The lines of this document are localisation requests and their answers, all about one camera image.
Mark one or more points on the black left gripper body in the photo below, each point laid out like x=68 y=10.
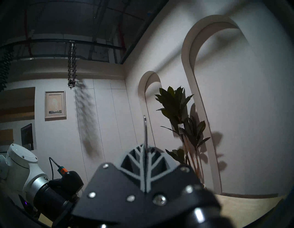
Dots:
x=50 y=204

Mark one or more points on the tall dark green potted plant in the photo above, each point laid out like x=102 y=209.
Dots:
x=176 y=103

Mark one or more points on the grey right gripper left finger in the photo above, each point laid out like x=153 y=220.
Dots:
x=110 y=195

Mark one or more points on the dark wall monitor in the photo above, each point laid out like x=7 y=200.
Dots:
x=27 y=136

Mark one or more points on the white plant label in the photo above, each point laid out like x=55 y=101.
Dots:
x=181 y=126

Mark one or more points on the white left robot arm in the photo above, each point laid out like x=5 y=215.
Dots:
x=20 y=161

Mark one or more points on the hanging metal lattice fixture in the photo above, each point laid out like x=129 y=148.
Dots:
x=5 y=69
x=72 y=66

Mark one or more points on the framed picture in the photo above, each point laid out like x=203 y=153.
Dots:
x=55 y=105

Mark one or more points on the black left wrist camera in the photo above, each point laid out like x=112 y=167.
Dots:
x=69 y=182

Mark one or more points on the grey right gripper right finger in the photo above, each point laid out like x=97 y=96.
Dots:
x=174 y=183

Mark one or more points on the glass balcony railing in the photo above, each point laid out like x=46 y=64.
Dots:
x=57 y=49

